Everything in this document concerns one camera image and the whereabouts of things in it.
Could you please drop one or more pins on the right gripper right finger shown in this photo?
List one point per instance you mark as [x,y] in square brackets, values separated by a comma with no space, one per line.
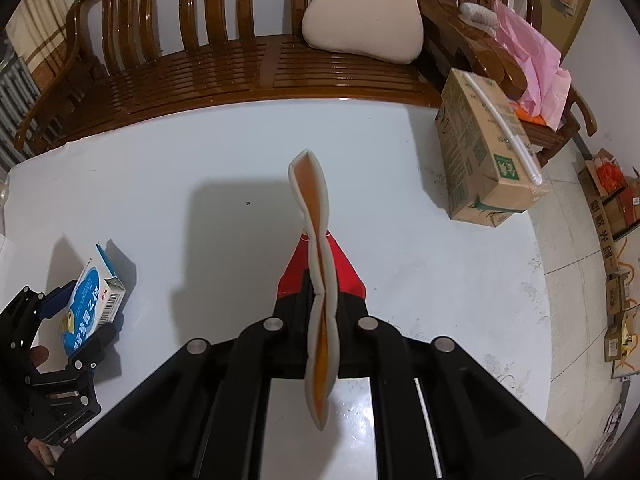
[437,413]

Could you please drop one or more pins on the brown drink carton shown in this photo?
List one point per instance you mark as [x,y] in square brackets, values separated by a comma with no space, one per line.
[491,169]

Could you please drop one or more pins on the beige cushion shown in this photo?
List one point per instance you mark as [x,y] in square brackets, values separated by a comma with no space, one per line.
[387,30]

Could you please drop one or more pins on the blue white medicine box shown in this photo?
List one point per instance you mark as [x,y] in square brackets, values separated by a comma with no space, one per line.
[95,301]

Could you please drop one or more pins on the wooden bench sofa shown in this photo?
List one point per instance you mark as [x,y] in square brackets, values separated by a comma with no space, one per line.
[114,74]

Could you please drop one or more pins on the beige curtain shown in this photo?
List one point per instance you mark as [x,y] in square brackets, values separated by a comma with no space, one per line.
[37,31]

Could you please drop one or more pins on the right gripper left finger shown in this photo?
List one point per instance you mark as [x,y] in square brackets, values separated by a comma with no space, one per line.
[200,415]

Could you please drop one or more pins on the left hand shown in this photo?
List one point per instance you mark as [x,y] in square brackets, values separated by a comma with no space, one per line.
[38,355]

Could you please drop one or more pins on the wooden armchair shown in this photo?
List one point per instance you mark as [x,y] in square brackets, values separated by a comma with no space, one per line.
[461,34]

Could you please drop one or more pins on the pink plastic bag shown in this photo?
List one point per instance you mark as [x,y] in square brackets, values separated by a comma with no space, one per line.
[547,83]

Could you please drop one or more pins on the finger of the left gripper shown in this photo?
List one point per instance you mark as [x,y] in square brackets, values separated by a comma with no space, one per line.
[93,351]
[57,300]

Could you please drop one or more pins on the red paper cup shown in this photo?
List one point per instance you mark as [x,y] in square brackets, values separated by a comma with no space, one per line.
[318,255]

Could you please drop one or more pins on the cardboard boxes on floor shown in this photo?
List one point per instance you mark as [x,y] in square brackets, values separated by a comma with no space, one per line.
[613,199]

